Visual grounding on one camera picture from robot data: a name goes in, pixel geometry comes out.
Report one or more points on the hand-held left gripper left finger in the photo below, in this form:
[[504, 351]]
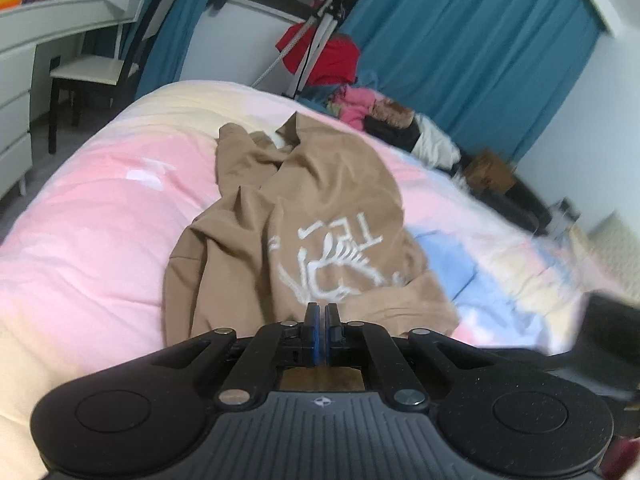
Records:
[[313, 335]]

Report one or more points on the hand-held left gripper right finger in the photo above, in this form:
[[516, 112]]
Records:
[[328, 335]]

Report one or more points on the tan printed shirt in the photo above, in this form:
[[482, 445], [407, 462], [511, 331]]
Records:
[[310, 185]]

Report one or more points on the white clothes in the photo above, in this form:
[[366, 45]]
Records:
[[435, 142]]

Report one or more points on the pink clothes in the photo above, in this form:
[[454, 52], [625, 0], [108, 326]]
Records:
[[357, 102]]

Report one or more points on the black bag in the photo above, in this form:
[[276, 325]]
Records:
[[520, 207]]

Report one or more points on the brown cardboard box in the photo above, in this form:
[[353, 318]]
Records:
[[490, 170]]

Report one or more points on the black jacket with fur collar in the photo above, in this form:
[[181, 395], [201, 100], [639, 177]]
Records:
[[395, 127]]

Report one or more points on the pastel pink blue blanket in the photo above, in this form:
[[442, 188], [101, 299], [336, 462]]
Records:
[[100, 220]]

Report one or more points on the red cloth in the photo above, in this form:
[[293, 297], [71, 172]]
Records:
[[340, 60]]

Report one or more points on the black and white chair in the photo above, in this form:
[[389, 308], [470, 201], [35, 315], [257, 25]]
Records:
[[90, 67]]

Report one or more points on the white desk with drawers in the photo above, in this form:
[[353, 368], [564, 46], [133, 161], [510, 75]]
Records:
[[15, 100]]

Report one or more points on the silver camera tripod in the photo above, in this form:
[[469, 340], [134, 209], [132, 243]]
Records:
[[320, 35]]

